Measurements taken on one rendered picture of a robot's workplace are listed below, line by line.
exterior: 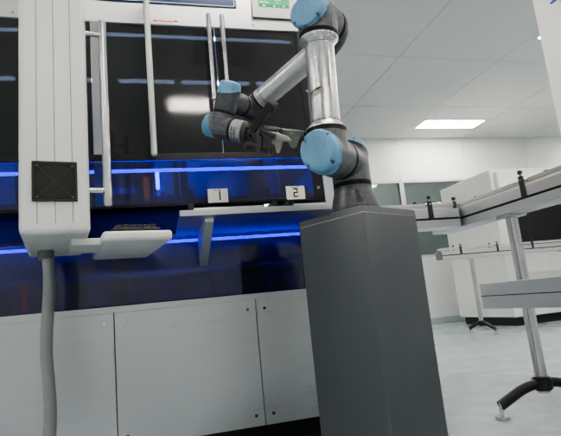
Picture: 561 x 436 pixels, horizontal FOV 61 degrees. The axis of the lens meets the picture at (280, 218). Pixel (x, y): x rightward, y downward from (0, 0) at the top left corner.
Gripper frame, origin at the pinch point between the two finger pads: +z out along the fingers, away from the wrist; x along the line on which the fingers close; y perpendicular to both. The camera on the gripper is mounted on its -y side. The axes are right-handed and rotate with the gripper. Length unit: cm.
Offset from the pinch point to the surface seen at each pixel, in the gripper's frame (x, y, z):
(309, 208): -9.8, 26.2, 2.2
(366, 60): -373, -20, -83
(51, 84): 36, -9, -65
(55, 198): 49, 20, -52
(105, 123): 29, 1, -52
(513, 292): -77, 66, 78
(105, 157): 33, 10, -48
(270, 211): -0.8, 27.2, -8.4
